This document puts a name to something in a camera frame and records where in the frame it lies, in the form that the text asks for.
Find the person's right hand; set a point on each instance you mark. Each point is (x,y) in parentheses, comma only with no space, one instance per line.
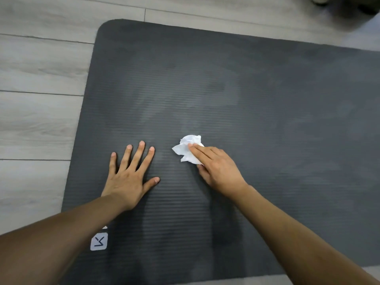
(221,172)

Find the person's left hand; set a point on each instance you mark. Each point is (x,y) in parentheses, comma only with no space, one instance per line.
(127,184)

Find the white wipe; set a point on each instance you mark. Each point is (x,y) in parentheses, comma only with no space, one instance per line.
(184,148)

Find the dark grey yoga mat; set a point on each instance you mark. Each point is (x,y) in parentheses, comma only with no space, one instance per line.
(267,100)

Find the person's right forearm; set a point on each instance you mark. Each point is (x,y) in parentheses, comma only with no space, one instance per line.
(302,234)

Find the person's left forearm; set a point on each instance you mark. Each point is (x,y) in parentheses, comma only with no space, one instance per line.
(50,240)

